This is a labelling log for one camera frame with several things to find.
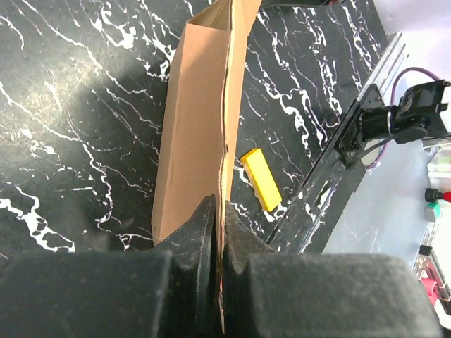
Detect red emergency stop button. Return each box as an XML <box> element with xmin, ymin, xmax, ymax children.
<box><xmin>424</xmin><ymin>188</ymin><xmax>451</xmax><ymax>203</ymax></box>

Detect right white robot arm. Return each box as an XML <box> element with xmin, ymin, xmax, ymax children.
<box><xmin>262</xmin><ymin>1</ymin><xmax>446</xmax><ymax>163</ymax></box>

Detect yellow rectangular block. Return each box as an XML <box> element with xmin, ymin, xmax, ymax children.
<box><xmin>240</xmin><ymin>148</ymin><xmax>282</xmax><ymax>213</ymax></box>

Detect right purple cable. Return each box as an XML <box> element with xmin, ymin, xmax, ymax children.
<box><xmin>364</xmin><ymin>66</ymin><xmax>441</xmax><ymax>172</ymax></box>

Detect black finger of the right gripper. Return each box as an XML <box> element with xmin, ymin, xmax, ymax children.
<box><xmin>262</xmin><ymin>0</ymin><xmax>345</xmax><ymax>8</ymax></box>

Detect cardboard box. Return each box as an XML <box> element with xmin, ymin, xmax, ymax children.
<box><xmin>152</xmin><ymin>1</ymin><xmax>261</xmax><ymax>337</ymax></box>

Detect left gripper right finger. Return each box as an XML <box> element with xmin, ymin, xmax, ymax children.
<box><xmin>223</xmin><ymin>206</ymin><xmax>443</xmax><ymax>337</ymax></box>

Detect aluminium frame rail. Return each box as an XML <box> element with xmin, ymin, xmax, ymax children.
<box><xmin>364</xmin><ymin>32</ymin><xmax>407</xmax><ymax>95</ymax></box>

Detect red and white device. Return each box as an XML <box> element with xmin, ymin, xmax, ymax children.
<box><xmin>412</xmin><ymin>147</ymin><xmax>451</xmax><ymax>318</ymax></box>

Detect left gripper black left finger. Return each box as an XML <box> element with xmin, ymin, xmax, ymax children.
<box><xmin>1</xmin><ymin>196</ymin><xmax>216</xmax><ymax>337</ymax></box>

